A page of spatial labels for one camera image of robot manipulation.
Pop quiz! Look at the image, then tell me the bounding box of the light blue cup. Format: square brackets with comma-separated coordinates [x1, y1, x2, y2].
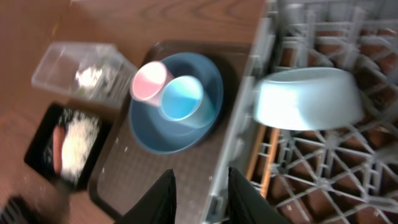
[159, 75, 215, 129]

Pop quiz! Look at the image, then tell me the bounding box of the clear plastic bin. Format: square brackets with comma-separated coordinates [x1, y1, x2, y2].
[31, 42, 137, 108]

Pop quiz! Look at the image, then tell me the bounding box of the grey dishwasher rack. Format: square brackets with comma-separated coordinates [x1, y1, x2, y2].
[201, 0, 398, 224]

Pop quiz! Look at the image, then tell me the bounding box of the white napkin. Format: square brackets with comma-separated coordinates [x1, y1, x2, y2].
[75, 67, 103, 89]

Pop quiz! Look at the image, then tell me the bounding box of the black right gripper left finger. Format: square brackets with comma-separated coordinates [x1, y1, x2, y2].
[114, 169, 177, 224]

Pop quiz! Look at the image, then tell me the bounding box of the dark blue plate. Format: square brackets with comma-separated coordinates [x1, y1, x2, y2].
[128, 52, 224, 154]

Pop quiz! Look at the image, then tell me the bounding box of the black tray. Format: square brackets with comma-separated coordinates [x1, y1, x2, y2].
[24, 102, 112, 191]

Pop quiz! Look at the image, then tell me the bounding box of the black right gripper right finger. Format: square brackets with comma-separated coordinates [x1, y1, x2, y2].
[228, 167, 289, 224]

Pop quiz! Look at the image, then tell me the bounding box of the light blue bowl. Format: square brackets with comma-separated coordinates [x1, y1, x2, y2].
[253, 67, 364, 131]

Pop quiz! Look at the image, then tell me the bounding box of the wooden chopstick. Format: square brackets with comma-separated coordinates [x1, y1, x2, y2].
[246, 125, 266, 180]
[261, 128, 280, 198]

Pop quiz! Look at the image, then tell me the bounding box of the orange carrot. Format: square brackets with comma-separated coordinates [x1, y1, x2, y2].
[53, 126, 65, 175]

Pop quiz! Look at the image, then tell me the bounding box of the brown serving tray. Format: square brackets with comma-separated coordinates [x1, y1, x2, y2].
[88, 40, 252, 223]

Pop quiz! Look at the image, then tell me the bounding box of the white rice pile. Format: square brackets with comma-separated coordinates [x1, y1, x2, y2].
[58, 109, 101, 185]

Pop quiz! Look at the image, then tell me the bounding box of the pink cup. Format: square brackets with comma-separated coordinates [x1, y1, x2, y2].
[130, 61, 174, 107]

